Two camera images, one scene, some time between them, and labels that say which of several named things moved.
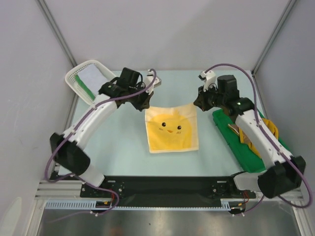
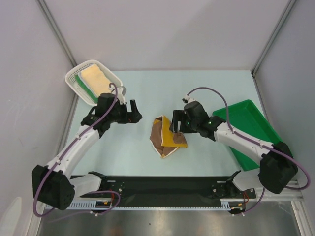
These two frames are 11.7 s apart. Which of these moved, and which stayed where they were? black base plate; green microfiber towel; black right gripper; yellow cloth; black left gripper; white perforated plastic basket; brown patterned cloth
Moved: brown patterned cloth; black left gripper; yellow cloth; black right gripper
Stayed: green microfiber towel; white perforated plastic basket; black base plate
